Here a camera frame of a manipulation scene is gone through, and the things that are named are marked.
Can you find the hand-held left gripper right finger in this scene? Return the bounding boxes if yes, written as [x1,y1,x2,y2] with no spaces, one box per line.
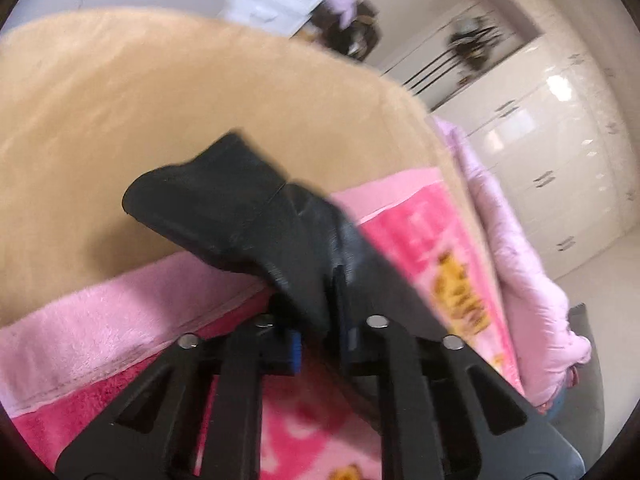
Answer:
[330,265,587,480]

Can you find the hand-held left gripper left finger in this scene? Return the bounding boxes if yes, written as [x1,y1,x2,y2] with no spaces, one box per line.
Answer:
[54,305,303,480]

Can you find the black leather garment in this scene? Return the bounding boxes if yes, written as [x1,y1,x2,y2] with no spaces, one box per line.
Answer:
[122,132,453,428]

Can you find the light pink quilt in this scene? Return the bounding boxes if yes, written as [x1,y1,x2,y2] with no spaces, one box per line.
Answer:
[430,115,593,408]

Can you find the pink printed blanket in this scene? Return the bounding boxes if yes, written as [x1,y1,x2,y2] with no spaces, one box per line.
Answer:
[0,167,526,480]

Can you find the grey padded headboard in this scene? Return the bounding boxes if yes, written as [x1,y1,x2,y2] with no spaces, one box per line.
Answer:
[545,302,608,461]

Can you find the beige plush bed cover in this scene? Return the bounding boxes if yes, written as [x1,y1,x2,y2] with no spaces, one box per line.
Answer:
[0,7,483,331]

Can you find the white wardrobe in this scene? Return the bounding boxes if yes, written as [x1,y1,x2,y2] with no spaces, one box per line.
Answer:
[375,0,640,281]

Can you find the brown bag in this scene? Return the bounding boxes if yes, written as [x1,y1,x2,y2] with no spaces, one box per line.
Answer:
[344,0,382,60]

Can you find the hanging dark bags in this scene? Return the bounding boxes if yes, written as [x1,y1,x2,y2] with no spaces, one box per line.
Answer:
[405,12,512,97]

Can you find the light purple garment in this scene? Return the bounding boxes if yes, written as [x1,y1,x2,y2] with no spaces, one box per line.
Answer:
[325,0,360,28]

